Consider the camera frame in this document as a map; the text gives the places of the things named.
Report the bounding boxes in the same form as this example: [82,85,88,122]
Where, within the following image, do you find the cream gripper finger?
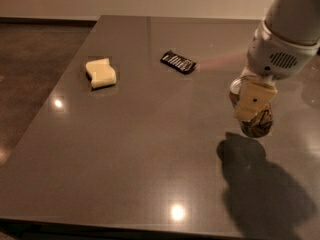
[234,80,277,121]
[240,67,263,82]

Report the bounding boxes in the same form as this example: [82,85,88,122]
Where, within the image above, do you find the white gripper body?
[247,21,319,80]

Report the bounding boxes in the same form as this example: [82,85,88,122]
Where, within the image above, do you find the orange soda can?
[229,76,273,138]

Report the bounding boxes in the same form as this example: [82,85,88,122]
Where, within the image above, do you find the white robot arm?
[234,0,320,121]

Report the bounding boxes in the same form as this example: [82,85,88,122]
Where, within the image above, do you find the black snack wrapper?
[160,50,196,75]

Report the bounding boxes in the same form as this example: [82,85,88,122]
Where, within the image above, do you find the yellow sponge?
[86,58,117,89]

